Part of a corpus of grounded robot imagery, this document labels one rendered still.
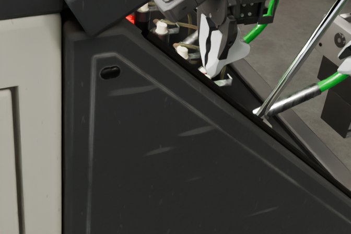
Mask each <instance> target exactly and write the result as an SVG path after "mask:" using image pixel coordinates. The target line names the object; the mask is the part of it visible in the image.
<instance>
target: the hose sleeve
mask: <svg viewBox="0 0 351 234"><path fill-rule="evenodd" d="M321 93H322V92H321V90H320V88H319V86H318V83H316V82H315V83H313V84H311V85H308V86H306V87H304V88H302V89H299V90H297V91H295V92H293V93H291V94H288V95H286V96H284V97H282V98H280V99H277V100H276V102H275V103H274V105H273V106H272V107H271V109H270V110H269V112H268V113H267V116H268V117H272V116H274V115H276V114H279V113H281V112H284V111H285V110H287V109H290V108H292V107H294V106H296V105H298V104H301V103H303V102H305V101H308V100H310V99H312V98H315V97H316V96H318V95H321Z"/></svg>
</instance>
